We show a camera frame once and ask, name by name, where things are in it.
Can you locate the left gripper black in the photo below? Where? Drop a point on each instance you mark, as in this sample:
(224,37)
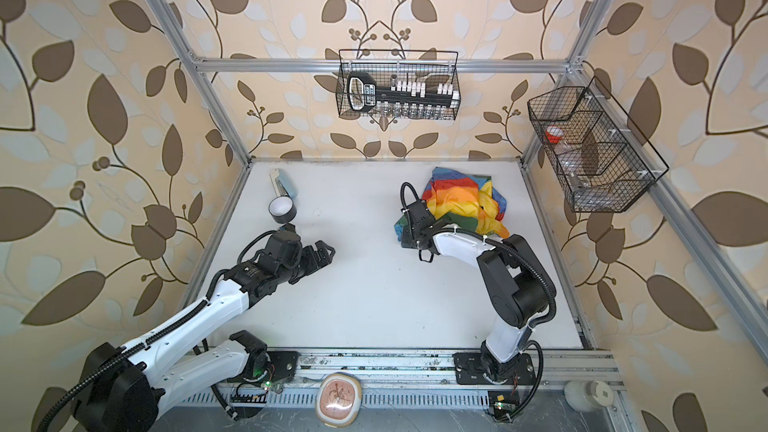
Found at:
(326,258)

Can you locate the white round container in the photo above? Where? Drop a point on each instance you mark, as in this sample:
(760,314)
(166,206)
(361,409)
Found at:
(589,396)

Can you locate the back wire basket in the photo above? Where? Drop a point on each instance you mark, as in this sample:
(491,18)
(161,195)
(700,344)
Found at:
(433,65)

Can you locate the black socket set rail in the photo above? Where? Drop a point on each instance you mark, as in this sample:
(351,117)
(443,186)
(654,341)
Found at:
(365,94)

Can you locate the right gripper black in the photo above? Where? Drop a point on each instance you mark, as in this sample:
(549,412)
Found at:
(405,241)

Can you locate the rainbow striped jacket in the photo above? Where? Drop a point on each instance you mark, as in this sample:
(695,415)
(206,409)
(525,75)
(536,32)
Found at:
(468,201)

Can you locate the black tape roll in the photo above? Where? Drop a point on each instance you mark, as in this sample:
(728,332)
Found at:
(282,209)

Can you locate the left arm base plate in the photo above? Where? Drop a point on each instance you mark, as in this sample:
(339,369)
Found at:
(282,366)

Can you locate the right wire basket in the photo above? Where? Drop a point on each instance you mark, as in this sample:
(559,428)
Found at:
(608,162)

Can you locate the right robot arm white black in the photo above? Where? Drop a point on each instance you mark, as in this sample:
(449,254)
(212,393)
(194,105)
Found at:
(520,290)

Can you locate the pink round timer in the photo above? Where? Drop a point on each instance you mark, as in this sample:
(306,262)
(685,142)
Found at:
(339,400)

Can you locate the wire basket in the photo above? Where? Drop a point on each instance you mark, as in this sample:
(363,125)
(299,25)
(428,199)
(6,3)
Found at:
(608,162)
(433,65)

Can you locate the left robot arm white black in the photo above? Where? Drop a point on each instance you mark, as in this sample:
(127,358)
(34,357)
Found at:
(128,388)

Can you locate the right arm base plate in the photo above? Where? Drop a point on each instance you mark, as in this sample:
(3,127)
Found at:
(479,368)

